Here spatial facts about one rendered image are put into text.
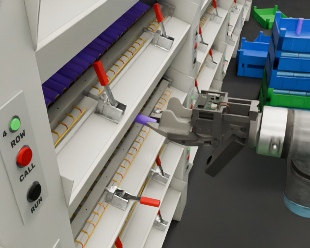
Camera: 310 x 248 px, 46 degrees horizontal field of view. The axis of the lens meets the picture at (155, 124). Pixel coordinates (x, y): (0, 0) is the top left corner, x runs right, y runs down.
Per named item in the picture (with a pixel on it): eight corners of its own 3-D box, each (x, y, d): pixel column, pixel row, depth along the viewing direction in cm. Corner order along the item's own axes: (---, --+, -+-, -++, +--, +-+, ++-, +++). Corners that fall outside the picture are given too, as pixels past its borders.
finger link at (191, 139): (170, 122, 72) (214, 126, 70) (170, 129, 73) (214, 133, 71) (165, 136, 69) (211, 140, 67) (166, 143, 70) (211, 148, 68)
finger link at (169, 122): (145, 102, 71) (192, 107, 69) (147, 127, 74) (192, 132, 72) (140, 111, 68) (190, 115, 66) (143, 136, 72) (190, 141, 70)
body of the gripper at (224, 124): (198, 88, 71) (262, 95, 68) (197, 124, 76) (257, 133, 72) (188, 109, 65) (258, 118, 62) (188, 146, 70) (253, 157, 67)
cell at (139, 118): (124, 118, 75) (154, 129, 74) (127, 109, 74) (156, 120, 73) (126, 117, 76) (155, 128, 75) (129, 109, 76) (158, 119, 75)
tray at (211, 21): (224, 20, 157) (237, -11, 148) (190, 89, 110) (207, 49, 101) (180, 2, 158) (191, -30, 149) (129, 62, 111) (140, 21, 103)
